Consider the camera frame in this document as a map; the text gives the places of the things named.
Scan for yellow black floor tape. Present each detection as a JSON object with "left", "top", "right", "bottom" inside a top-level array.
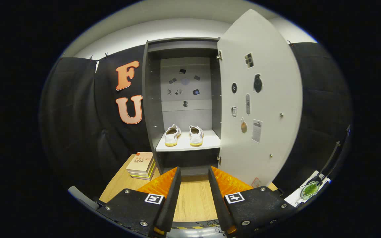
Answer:
[{"left": 172, "top": 225, "right": 219, "bottom": 231}]

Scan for beige paperback book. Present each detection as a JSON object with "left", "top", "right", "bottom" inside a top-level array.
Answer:
[{"left": 126, "top": 152, "right": 154, "bottom": 175}]

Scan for pale thin book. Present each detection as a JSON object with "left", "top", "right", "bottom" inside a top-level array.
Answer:
[{"left": 131, "top": 165, "right": 158, "bottom": 181}]

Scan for black curved stand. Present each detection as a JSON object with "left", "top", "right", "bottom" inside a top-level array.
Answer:
[{"left": 310, "top": 125, "right": 350, "bottom": 187}]

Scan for black backdrop cloth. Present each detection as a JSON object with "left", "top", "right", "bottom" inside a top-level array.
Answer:
[{"left": 40, "top": 41, "right": 351, "bottom": 202}]

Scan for white shoe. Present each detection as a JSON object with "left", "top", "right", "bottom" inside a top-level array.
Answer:
[
  {"left": 189, "top": 125, "right": 204, "bottom": 147},
  {"left": 164, "top": 124, "right": 182, "bottom": 147}
]

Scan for white side table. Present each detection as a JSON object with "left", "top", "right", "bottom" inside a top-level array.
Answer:
[{"left": 284, "top": 170, "right": 330, "bottom": 208}]

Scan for grey curved bar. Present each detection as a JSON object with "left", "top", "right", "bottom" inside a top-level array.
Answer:
[{"left": 67, "top": 186, "right": 100, "bottom": 211}]

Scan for white shoe cabinet door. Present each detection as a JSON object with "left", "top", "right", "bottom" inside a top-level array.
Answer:
[{"left": 217, "top": 9, "right": 303, "bottom": 189}]

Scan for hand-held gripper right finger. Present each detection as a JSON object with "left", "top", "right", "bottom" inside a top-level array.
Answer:
[{"left": 208, "top": 166, "right": 298, "bottom": 236}]

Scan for dark grey shoe cabinet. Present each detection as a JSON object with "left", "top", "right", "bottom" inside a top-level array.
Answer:
[{"left": 142, "top": 37, "right": 222, "bottom": 176}]

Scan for yellow edged book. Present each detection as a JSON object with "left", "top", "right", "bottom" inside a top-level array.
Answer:
[{"left": 129, "top": 160, "right": 156, "bottom": 178}]

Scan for glass bowl green contents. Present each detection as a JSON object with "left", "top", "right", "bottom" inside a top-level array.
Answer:
[{"left": 301, "top": 181, "right": 321, "bottom": 200}]

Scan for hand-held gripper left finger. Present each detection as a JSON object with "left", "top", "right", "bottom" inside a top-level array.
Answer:
[{"left": 97, "top": 166, "right": 182, "bottom": 236}]

